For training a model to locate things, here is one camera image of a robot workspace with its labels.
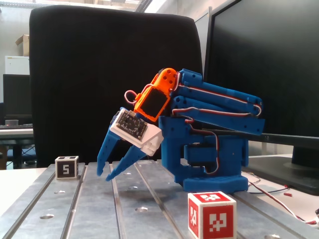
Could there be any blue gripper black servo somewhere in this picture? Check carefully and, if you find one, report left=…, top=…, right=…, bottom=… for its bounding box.
left=97, top=107, right=152, bottom=182

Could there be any black cube number five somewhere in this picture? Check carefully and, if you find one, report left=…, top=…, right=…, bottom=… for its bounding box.
left=54, top=155, right=80, bottom=180

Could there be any red cube white marker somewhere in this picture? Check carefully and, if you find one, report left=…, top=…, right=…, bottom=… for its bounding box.
left=187, top=191, right=237, bottom=239

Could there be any dark keyboard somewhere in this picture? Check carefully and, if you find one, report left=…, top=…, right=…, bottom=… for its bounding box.
left=0, top=123, right=33, bottom=129

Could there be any grey background desk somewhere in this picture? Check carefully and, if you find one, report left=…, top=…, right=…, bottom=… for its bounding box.
left=0, top=128, right=35, bottom=170

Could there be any small black background monitor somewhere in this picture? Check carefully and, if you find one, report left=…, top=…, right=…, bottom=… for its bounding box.
left=2, top=74, right=32, bottom=124

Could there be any white cabinet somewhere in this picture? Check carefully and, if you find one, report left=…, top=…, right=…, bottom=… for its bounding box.
left=4, top=56, right=30, bottom=75

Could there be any brown cardboard box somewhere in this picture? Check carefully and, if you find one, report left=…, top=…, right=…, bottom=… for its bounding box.
left=15, top=34, right=30, bottom=57

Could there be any grey partition panel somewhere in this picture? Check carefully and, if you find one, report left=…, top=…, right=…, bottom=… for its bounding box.
left=194, top=6, right=213, bottom=75

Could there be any large black Dell monitor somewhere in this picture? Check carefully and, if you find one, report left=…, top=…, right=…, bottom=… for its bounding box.
left=201, top=0, right=319, bottom=196

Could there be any white camera mount circuit board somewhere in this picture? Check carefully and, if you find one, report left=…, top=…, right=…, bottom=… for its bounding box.
left=109, top=109, right=164, bottom=157

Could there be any aluminium slotted base plate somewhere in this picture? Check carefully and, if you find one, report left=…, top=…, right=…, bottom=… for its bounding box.
left=0, top=159, right=310, bottom=239

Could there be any red white wire bundle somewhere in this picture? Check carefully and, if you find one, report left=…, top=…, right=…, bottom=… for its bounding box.
left=245, top=173, right=319, bottom=225

